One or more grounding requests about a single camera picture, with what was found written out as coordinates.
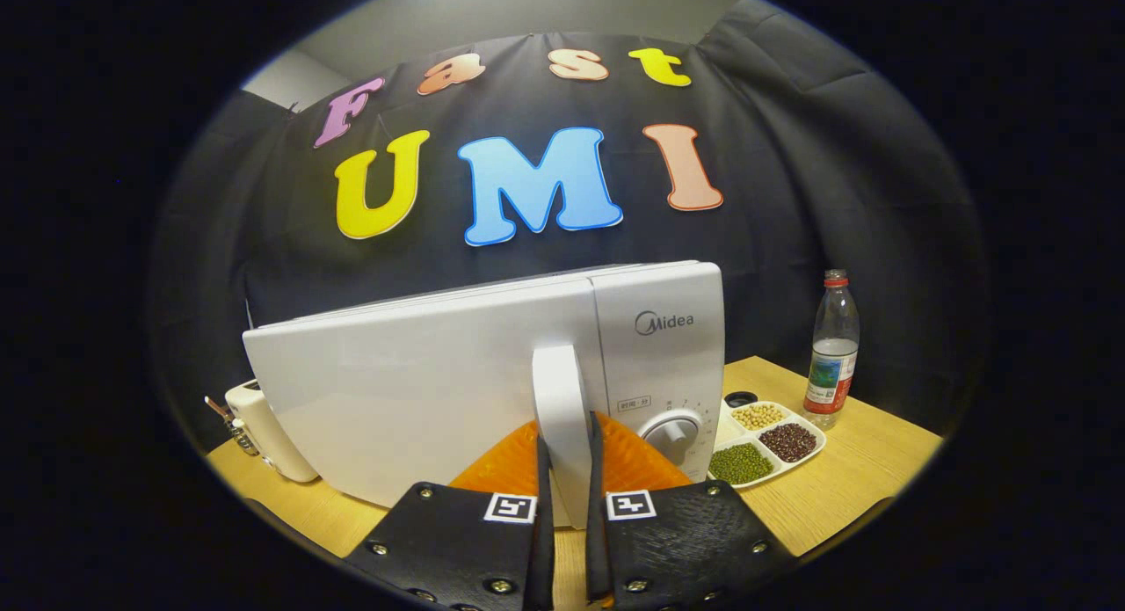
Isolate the wire mesh holder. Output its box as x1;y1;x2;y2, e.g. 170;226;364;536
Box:
204;396;262;458

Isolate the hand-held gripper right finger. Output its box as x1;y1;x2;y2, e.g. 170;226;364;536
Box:
584;411;801;611

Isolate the white divided bean dish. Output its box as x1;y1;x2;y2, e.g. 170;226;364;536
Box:
708;398;827;491

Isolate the clear plastic water bottle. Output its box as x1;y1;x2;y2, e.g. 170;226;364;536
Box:
802;269;860;432

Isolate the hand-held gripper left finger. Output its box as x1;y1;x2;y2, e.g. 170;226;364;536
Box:
343;413;556;611

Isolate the white pop-up toaster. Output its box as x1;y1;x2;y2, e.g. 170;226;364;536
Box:
224;380;319;484

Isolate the white toaster oven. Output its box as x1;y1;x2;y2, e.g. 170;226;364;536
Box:
242;259;727;530

